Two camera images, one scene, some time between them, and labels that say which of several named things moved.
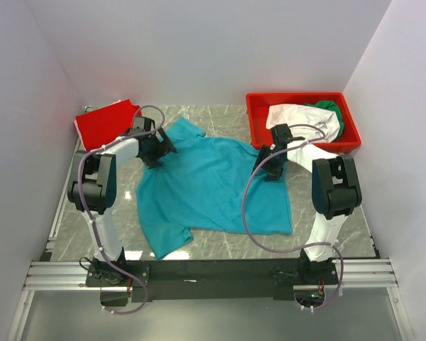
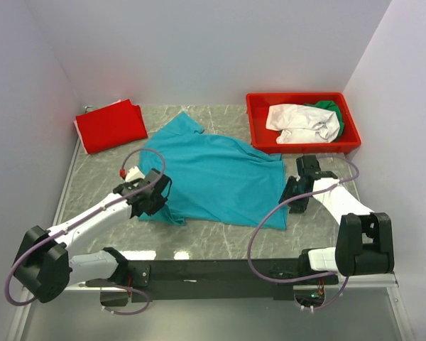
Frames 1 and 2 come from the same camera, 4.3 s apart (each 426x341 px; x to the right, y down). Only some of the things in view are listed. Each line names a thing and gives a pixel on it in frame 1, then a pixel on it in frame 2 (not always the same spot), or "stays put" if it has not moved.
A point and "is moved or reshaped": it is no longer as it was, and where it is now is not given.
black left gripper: (165, 146) -> (159, 204)
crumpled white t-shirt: (306, 122) stays put
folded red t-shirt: (100, 126) stays put
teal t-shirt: (208, 184) is moved or reshaped
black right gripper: (275, 172) -> (291, 182)
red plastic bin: (259, 105) stays put
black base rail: (210, 279) stays put
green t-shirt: (331, 106) stays put
